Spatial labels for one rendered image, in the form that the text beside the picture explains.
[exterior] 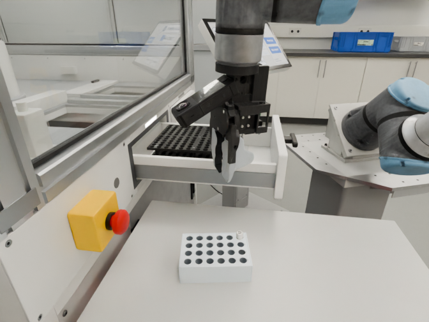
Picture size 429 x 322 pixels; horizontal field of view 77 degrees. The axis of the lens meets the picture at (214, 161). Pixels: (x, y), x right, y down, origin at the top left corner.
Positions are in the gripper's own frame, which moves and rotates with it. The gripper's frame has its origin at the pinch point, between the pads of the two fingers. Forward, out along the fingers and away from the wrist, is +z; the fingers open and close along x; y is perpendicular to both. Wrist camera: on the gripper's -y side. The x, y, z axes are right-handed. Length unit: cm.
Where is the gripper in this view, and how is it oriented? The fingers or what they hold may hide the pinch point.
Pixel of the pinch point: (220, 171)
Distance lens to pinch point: 52.8
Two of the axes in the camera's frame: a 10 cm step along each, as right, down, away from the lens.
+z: -0.3, 8.8, 4.7
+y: 9.2, -1.6, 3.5
